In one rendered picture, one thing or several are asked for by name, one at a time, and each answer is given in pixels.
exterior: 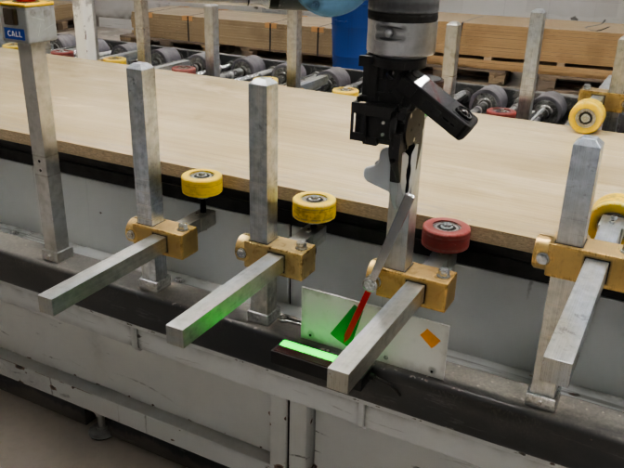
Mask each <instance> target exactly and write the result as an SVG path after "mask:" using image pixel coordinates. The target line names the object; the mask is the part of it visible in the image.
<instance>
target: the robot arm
mask: <svg viewBox="0 0 624 468"><path fill-rule="evenodd" d="M145 1H163V2H180V3H199V4H217V5H234V6H252V7H263V8H266V9H284V10H303V11H310V12H312V13H314V14H316V15H319V16H322V17H337V16H341V15H344V14H347V13H349V12H351V11H353V10H355V9H356V8H358V7H359V6H360V5H361V4H362V3H363V2H364V1H365V0H145ZM439 1H440V0H369V5H368V32H367V50H368V51H369V52H368V53H367V54H366V55H359V62H358V66H363V83H362V95H360V96H358V97H357V100H355V101H352V103H351V121H350V138H349V139H352V140H357V141H362V144H366V145H372V146H377V145H379V144H385V145H389V147H385V148H383V149H382V150H381V151H380V156H379V160H378V161H376V162H375V164H374V165H371V166H368V167H366V168H365V169H364V173H363V175H364V178H365V179H366V180H367V181H368V182H370V183H372V184H373V185H375V186H377V187H379V188H381V189H384V190H386V191H388V192H389V193H390V195H391V202H392V205H393V208H394V209H398V208H399V206H400V204H401V202H402V200H403V198H404V195H405V194H406V193H407V192H408V193H410V188H411V185H412V182H413V178H414V175H415V170H416V169H417V165H418V161H419V156H420V152H421V147H422V141H423V127H424V114H426V115H427V116H428V117H430V118H431V119H432V120H433V121H435V122H436V123H437V124H439V125H440V126H441V127H442V128H443V129H445V130H446V131H447V132H448V133H449V134H450V135H452V136H453V137H455V138H456V139H457V140H462V139H464V138H465V137H466V136H467V135H468V134H469V133H470V132H471V131H472V130H473V128H474V127H475V126H476V124H477V122H478V118H477V117H476V116H475V115H474V114H473V113H471V112H470V111H469V110H468V109H467V108H465V107H464V106H463V105H462V104H461V103H459V102H458V101H457V100H456V99H455V98H453V97H452V96H451V95H449V94H448V93H447V92H446V91H444V90H443V89H442V88H441V87H439V86H438V85H437V84H435V83H434V82H433V81H432V80H430V79H429V78H428V77H427V76H425V75H424V74H423V73H422V72H420V71H419V70H421V69H424V68H426V64H427V57H429V56H433V55H434V53H435V52H436V37H437V26H438V10H439ZM360 101H364V102H366V103H362V102H361V103H360ZM354 113H355V114H356V122H355V132H354V131H353V130H354Z"/></svg>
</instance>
